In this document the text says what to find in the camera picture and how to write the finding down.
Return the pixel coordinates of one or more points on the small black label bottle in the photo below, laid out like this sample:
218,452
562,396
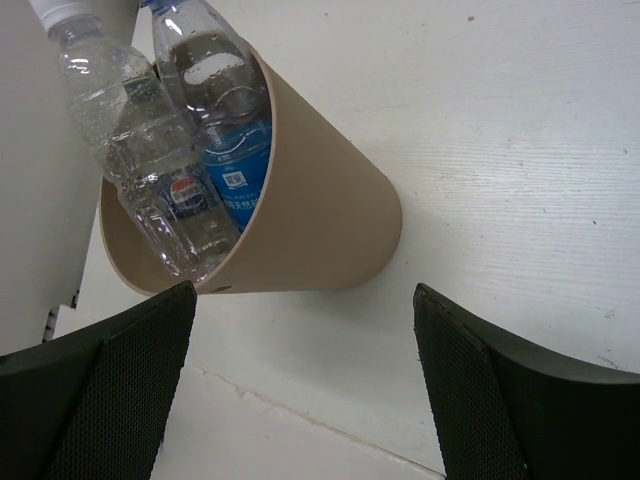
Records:
188,191

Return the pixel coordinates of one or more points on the blue label water bottle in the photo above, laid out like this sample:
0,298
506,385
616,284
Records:
217,85

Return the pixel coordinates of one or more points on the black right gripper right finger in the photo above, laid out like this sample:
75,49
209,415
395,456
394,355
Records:
507,408

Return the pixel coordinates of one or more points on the tan round waste bin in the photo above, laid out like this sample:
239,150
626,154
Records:
327,217

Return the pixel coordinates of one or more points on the clear unlabelled plastic bottle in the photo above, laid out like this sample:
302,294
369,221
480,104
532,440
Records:
124,116

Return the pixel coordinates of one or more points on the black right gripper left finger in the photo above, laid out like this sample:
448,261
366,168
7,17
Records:
93,404

